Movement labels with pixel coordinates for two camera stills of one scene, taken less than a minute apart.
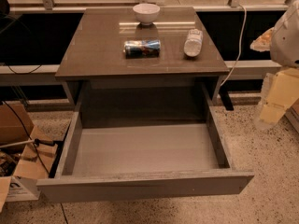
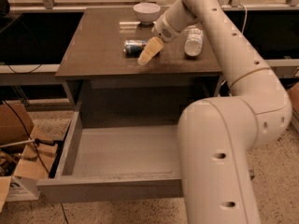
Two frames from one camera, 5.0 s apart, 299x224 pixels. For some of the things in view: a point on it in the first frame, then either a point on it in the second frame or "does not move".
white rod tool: (36, 142) does not move
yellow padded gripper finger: (280, 90) → (151, 47)
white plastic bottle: (193, 42) does not move
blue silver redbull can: (142, 49) does not move
